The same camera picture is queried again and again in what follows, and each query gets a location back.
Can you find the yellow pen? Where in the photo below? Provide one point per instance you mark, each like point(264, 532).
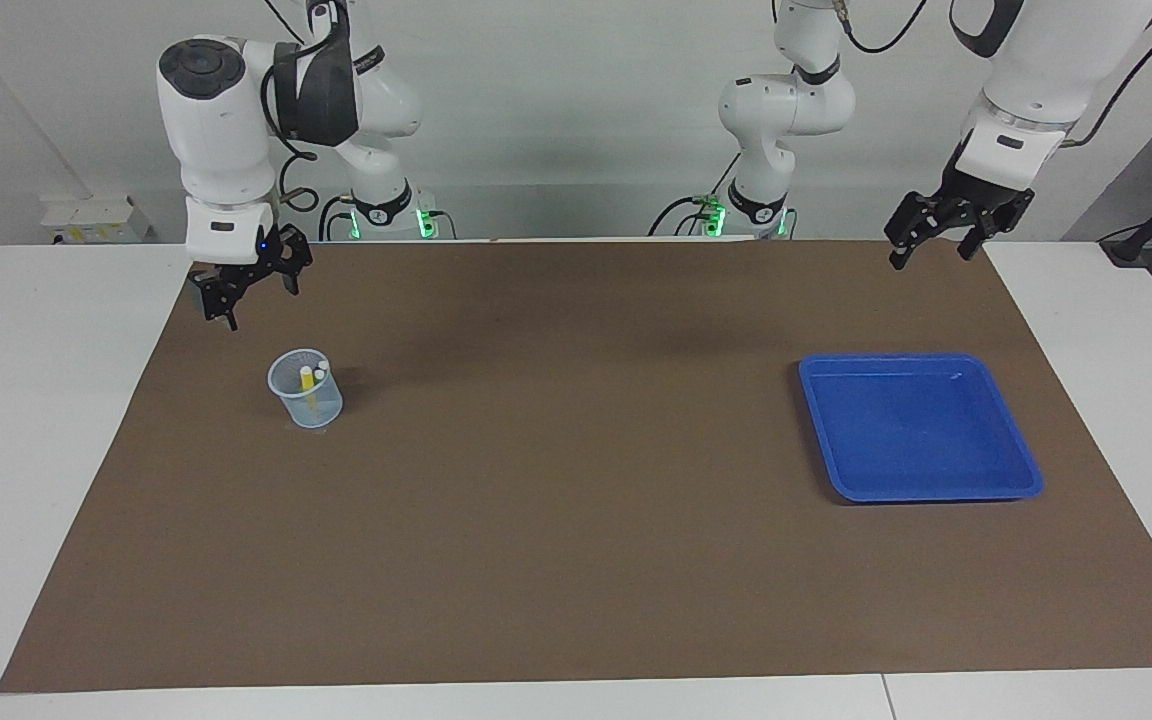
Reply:
point(308, 385)

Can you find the white power strip box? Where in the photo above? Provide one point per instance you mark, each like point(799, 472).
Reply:
point(96, 222)

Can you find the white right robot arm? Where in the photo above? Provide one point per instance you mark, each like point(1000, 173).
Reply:
point(226, 130)

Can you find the translucent plastic cup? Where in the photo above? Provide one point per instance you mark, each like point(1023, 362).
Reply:
point(321, 410)

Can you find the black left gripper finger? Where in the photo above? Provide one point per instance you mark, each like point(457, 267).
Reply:
point(986, 232)
point(911, 230)

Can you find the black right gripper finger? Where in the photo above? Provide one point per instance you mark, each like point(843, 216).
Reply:
point(216, 298)
point(294, 262)

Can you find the brown table mat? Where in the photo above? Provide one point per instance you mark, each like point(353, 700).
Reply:
point(536, 500)

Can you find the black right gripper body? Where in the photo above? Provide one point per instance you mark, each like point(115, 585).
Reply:
point(254, 268)

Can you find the blue plastic tray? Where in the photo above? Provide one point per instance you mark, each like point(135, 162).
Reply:
point(856, 450)

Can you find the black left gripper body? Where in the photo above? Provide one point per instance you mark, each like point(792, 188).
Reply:
point(976, 198)

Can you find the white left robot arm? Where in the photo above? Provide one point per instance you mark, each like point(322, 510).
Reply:
point(1036, 70)

